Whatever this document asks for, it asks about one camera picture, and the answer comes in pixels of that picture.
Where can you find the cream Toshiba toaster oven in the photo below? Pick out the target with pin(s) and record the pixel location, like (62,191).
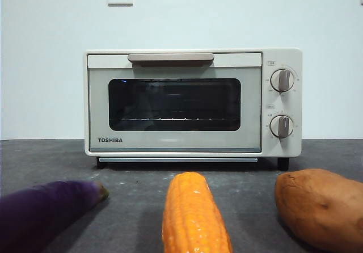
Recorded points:
(297,105)

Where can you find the small beige timer knob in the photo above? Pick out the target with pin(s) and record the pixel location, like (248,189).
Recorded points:
(282,126)

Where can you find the large beige temperature knob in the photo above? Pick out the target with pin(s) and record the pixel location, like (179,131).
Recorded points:
(282,80)

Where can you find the yellow corn cob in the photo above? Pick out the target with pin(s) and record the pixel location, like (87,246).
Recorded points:
(193,216)

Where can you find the brown sweet potato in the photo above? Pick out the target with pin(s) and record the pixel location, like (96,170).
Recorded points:
(320,207)

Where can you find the grey oven crumb tray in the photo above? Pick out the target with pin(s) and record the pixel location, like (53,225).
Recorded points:
(175,159)

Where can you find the purple eggplant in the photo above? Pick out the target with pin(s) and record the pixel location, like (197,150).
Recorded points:
(42,216)

